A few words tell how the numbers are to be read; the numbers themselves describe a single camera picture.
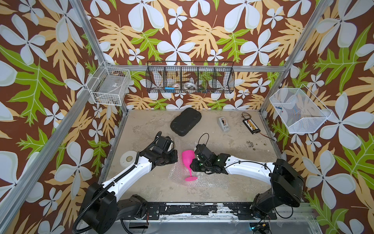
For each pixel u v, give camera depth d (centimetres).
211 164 64
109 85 86
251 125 110
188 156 87
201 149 65
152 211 74
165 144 64
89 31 76
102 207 40
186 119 111
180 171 84
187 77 97
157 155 60
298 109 83
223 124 108
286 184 44
